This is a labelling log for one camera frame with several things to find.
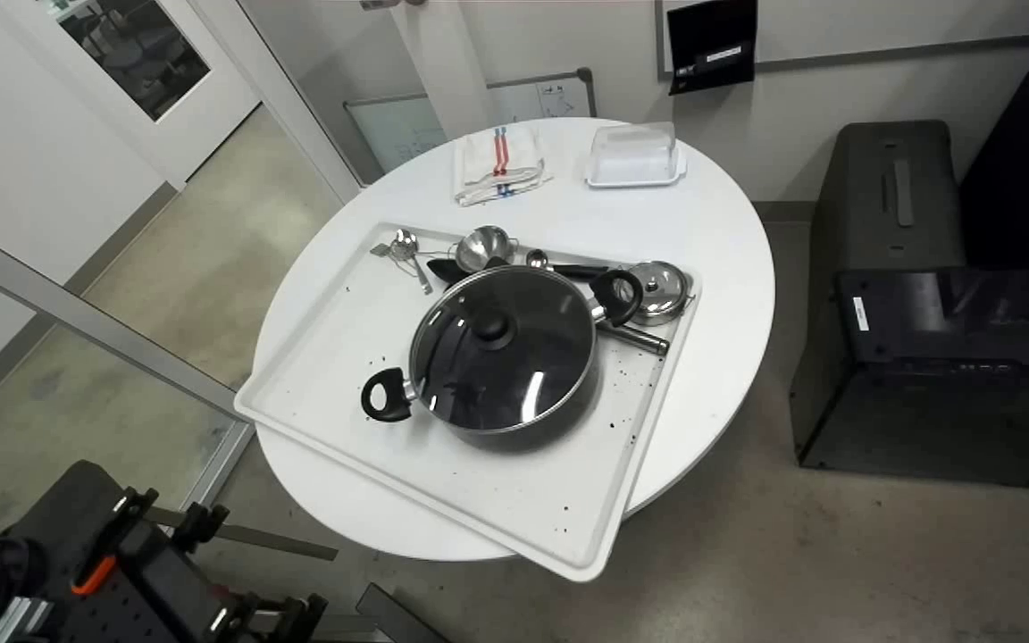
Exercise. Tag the white plastic tray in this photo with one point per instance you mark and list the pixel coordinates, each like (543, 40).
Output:
(419, 488)

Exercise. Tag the steel measuring spoons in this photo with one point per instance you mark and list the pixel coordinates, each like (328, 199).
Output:
(405, 249)

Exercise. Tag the black equipment cart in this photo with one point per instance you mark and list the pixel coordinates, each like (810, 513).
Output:
(93, 561)

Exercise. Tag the dark metal cooking pot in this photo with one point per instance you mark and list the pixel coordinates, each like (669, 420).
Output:
(386, 393)

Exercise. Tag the black storage case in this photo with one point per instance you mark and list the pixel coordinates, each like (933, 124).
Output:
(915, 355)

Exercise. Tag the leaning whiteboard panel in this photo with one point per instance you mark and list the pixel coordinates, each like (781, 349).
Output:
(405, 126)

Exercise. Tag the round white table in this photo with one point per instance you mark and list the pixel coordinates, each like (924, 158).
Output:
(703, 221)

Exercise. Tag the aluminium frame bar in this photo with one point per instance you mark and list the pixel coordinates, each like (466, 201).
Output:
(39, 293)

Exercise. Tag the steel measuring cup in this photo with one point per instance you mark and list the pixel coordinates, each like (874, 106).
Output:
(473, 251)

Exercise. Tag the black wall sign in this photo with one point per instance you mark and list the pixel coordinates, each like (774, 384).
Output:
(713, 45)

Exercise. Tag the clear plastic container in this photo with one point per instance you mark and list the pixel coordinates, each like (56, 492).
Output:
(635, 158)

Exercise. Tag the glass lid with black knob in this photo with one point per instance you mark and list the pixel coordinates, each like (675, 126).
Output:
(500, 351)

